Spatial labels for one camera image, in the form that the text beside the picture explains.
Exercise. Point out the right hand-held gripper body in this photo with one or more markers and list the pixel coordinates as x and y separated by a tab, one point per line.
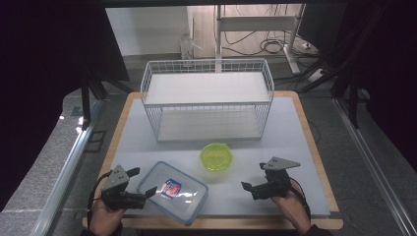
275	187

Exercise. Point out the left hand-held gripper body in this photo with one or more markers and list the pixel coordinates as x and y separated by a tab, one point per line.
114	196

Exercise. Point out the clear rectangular food container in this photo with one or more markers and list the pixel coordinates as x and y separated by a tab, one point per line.
183	205

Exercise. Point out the green round lidded container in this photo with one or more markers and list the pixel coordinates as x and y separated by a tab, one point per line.
216	158

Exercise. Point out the person's left hand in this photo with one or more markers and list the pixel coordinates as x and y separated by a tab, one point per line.
105	219

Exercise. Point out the person's right hand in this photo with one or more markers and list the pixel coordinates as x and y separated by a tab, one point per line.
295	209

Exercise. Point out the grey table mat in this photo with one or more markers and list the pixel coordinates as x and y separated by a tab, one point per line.
288	137

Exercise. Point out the black floor grate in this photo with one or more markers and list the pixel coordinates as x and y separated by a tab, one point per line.
95	141

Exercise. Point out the black metal stand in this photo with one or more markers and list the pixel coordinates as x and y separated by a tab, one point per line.
352	98
86	98

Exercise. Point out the white power strip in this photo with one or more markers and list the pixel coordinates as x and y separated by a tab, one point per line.
316	75

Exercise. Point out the clear plastic bag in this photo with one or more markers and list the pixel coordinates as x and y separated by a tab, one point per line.
187	46

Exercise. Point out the dark curtain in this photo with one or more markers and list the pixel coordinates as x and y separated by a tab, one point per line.
393	65
42	65

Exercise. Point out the aluminium rail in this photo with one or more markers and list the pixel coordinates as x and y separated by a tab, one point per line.
70	157
370	164

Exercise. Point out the white desk frame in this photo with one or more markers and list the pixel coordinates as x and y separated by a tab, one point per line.
255	23

